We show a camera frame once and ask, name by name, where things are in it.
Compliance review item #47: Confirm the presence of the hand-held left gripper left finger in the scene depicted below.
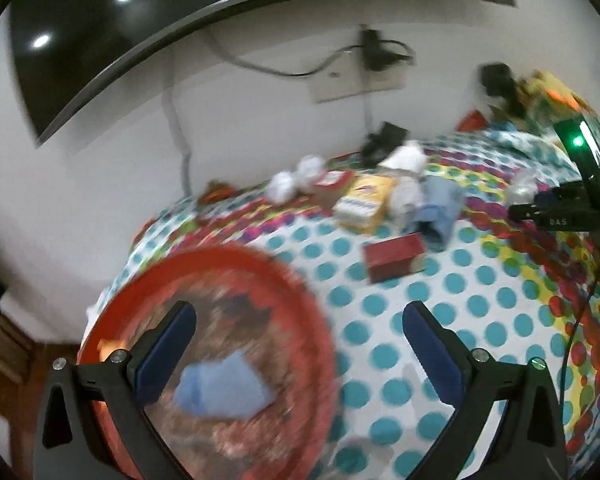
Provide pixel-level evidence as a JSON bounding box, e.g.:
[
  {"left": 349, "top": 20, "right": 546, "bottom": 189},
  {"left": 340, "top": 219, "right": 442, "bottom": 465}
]
[{"left": 32, "top": 301, "right": 198, "bottom": 480}]

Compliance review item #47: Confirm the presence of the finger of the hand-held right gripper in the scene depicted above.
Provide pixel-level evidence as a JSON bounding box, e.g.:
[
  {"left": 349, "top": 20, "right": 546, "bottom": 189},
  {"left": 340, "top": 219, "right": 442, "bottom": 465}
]
[{"left": 509, "top": 185, "right": 600, "bottom": 232}]

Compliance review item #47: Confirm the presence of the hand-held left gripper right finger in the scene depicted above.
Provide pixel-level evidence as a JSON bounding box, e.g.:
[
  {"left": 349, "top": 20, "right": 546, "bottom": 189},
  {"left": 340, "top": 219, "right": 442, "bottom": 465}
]
[{"left": 401, "top": 301, "right": 568, "bottom": 480}]

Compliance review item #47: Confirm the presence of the blue sock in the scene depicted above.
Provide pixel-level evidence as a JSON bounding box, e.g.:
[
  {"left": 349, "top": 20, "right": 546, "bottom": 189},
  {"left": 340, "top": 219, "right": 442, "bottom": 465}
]
[
  {"left": 174, "top": 350, "right": 277, "bottom": 420},
  {"left": 417, "top": 179, "right": 465, "bottom": 247}
]

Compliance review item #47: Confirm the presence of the dark red box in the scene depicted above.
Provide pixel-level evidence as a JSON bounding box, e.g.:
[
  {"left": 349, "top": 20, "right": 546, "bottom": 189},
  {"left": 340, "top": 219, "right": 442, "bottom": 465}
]
[{"left": 362, "top": 233, "right": 427, "bottom": 284}]

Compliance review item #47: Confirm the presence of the round red metal tray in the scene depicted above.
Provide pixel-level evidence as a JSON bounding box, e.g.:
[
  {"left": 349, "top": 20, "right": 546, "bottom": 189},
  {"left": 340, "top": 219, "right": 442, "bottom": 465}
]
[{"left": 77, "top": 247, "right": 338, "bottom": 480}]

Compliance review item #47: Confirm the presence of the white sock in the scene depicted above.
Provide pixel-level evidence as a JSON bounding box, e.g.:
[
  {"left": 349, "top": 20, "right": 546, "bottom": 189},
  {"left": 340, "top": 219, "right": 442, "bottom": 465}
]
[{"left": 391, "top": 179, "right": 422, "bottom": 222}]

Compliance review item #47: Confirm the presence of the clear plastic wrap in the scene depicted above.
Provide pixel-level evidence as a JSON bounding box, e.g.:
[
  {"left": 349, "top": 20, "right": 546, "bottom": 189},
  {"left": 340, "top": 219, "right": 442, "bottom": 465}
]
[{"left": 380, "top": 141, "right": 428, "bottom": 175}]

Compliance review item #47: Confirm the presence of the orange toy figure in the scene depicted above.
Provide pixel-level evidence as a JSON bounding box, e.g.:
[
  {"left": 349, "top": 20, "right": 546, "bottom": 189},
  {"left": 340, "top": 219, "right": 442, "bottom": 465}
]
[{"left": 201, "top": 180, "right": 235, "bottom": 202}]

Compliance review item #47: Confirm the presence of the small crumpled white plastic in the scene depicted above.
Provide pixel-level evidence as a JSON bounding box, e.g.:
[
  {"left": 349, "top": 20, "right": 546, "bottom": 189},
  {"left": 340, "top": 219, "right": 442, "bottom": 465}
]
[{"left": 509, "top": 169, "right": 542, "bottom": 207}]

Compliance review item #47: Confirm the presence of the polka dot bedsheet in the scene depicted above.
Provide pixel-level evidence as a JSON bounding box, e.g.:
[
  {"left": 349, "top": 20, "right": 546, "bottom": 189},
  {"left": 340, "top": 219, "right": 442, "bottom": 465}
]
[{"left": 82, "top": 127, "right": 600, "bottom": 480}]

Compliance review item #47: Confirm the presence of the yellow green packaging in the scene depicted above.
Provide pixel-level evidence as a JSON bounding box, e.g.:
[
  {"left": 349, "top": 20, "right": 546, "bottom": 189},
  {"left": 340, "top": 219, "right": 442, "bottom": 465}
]
[{"left": 520, "top": 71, "right": 600, "bottom": 134}]

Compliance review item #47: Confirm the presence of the red packet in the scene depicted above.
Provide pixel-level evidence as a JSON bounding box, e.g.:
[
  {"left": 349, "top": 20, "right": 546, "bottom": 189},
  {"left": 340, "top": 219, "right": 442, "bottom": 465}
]
[{"left": 456, "top": 109, "right": 492, "bottom": 132}]

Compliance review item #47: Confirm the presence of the black device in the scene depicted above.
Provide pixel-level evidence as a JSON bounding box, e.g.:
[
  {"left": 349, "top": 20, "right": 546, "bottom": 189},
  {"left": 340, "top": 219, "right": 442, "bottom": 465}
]
[{"left": 481, "top": 62, "right": 527, "bottom": 112}]

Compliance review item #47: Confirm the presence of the yellow box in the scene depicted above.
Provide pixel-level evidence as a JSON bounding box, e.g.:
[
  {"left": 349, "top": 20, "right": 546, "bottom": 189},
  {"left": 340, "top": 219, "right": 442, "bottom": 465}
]
[{"left": 332, "top": 175, "right": 399, "bottom": 234}]

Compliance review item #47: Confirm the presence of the wooden slatted furniture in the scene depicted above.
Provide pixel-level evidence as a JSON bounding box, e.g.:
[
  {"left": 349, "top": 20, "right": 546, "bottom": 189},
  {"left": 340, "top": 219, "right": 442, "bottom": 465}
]
[{"left": 0, "top": 309, "right": 35, "bottom": 387}]

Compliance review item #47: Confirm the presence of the brown box with red label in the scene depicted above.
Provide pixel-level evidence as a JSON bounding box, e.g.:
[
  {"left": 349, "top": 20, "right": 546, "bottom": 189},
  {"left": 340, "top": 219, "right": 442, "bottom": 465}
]
[{"left": 312, "top": 170, "right": 356, "bottom": 209}]

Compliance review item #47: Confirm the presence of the black cloth bundle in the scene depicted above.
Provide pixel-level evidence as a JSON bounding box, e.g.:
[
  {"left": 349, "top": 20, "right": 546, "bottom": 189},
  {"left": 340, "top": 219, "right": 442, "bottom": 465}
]
[{"left": 361, "top": 121, "right": 409, "bottom": 167}]

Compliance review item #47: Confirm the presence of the black plug charger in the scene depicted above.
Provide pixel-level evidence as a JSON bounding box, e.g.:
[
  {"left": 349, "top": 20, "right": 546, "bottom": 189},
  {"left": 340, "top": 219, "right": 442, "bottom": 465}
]
[{"left": 361, "top": 29, "right": 415, "bottom": 72}]

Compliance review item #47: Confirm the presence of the black curved television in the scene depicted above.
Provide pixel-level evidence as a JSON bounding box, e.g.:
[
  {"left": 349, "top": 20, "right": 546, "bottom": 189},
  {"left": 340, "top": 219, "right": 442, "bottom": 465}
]
[{"left": 7, "top": 0, "right": 517, "bottom": 147}]

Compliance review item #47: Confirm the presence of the black cable down wall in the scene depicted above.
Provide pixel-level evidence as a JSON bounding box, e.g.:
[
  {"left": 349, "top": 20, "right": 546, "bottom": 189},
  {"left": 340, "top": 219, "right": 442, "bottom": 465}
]
[{"left": 161, "top": 84, "right": 194, "bottom": 197}]

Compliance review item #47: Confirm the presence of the white wall outlet plate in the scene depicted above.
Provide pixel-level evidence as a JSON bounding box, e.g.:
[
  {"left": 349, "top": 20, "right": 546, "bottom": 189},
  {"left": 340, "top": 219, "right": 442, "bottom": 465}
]
[{"left": 307, "top": 50, "right": 412, "bottom": 104}]

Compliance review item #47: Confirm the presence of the television cable to charger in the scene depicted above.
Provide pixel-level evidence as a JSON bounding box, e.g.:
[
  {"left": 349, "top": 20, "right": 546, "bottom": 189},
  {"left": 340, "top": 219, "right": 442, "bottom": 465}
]
[{"left": 206, "top": 29, "right": 367, "bottom": 79}]

